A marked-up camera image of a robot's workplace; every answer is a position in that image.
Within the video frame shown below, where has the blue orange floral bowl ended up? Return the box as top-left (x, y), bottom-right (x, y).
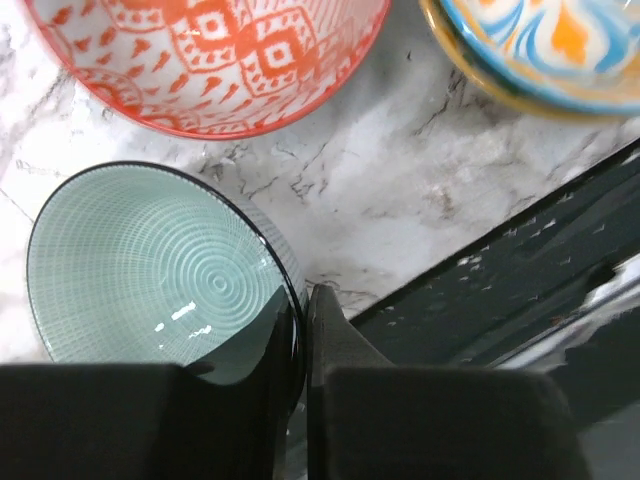
top-left (440, 1), bottom-right (639, 117)

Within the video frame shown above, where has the red patterned bowl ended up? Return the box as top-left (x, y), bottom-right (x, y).
top-left (25, 0), bottom-right (390, 140)

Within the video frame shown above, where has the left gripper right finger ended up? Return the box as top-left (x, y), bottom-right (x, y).
top-left (307, 285), bottom-right (591, 479)

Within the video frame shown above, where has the teal ceramic bowl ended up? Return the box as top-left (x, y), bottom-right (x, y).
top-left (26, 161), bottom-right (309, 397)

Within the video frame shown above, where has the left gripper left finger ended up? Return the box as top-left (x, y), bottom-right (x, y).
top-left (1, 289), bottom-right (293, 479)

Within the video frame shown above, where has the black mounting base rail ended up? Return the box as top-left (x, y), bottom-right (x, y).
top-left (284, 139), bottom-right (640, 480)

